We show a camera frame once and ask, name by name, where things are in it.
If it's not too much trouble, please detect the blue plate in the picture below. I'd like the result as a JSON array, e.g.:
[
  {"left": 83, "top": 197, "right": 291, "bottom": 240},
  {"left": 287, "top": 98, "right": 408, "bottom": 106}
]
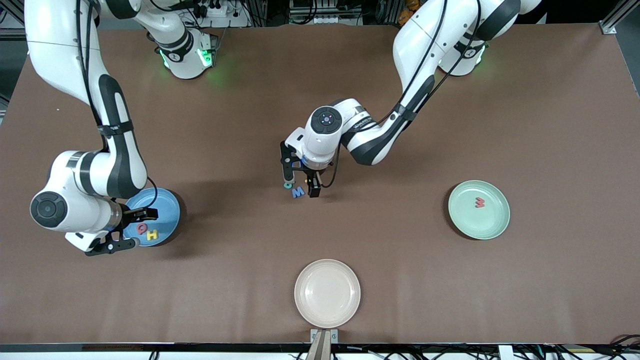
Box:
[{"left": 122, "top": 187, "right": 181, "bottom": 248}]

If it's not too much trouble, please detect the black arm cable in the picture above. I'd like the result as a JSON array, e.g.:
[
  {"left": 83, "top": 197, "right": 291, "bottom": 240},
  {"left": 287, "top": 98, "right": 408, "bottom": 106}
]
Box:
[
  {"left": 322, "top": 0, "right": 483, "bottom": 190},
  {"left": 75, "top": 0, "right": 159, "bottom": 211}
]

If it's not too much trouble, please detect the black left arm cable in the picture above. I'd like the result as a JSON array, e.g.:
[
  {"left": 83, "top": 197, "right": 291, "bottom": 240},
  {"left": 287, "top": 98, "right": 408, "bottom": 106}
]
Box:
[{"left": 322, "top": 0, "right": 483, "bottom": 190}]

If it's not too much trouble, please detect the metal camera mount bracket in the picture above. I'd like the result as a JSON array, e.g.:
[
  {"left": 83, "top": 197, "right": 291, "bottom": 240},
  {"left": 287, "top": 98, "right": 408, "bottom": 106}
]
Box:
[{"left": 306, "top": 328, "right": 339, "bottom": 360}]

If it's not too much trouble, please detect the green plate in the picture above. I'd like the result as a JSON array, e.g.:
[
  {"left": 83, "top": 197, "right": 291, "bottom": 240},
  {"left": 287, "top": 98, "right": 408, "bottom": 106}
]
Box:
[{"left": 448, "top": 180, "right": 511, "bottom": 241}]

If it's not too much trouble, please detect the brown table mat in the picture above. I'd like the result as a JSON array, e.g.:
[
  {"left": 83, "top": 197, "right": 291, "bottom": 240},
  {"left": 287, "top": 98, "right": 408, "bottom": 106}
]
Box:
[{"left": 0, "top": 24, "right": 640, "bottom": 346}]

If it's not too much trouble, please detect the black table edge rail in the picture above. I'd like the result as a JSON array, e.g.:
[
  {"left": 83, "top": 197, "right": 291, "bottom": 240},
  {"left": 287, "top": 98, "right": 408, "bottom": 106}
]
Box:
[{"left": 0, "top": 342, "right": 640, "bottom": 354}]

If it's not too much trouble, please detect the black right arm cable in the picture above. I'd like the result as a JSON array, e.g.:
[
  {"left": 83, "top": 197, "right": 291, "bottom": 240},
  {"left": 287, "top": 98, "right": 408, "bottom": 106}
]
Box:
[{"left": 75, "top": 0, "right": 159, "bottom": 211}]

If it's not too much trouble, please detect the white power strip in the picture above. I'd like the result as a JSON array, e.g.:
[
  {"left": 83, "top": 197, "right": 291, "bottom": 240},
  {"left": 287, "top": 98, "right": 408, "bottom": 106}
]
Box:
[{"left": 192, "top": 0, "right": 251, "bottom": 28}]

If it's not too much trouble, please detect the aluminium frame profile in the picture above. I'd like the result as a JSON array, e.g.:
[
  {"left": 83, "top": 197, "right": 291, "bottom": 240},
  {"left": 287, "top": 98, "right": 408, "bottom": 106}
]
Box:
[{"left": 599, "top": 0, "right": 640, "bottom": 36}]

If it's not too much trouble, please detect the beige plate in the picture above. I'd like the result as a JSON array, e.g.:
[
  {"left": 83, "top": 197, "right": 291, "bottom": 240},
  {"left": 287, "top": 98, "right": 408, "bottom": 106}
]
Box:
[{"left": 294, "top": 258, "right": 362, "bottom": 330}]

